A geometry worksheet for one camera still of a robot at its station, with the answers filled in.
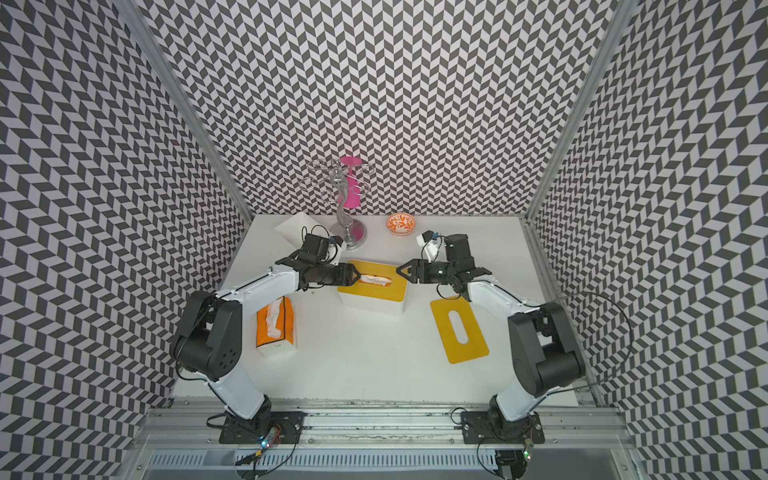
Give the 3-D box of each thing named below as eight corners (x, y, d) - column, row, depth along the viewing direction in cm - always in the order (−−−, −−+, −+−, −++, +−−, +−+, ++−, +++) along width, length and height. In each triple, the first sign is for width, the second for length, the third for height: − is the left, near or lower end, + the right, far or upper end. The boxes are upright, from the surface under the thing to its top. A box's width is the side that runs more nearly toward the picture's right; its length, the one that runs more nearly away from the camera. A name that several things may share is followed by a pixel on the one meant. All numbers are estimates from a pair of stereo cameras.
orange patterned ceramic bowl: (383, 227, 117) (383, 221, 115) (400, 214, 122) (401, 209, 119) (400, 240, 113) (401, 235, 110) (418, 227, 117) (418, 221, 115)
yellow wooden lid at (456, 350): (447, 364, 86) (448, 362, 84) (429, 303, 99) (430, 300, 97) (489, 356, 88) (491, 354, 86) (466, 297, 100) (467, 294, 99)
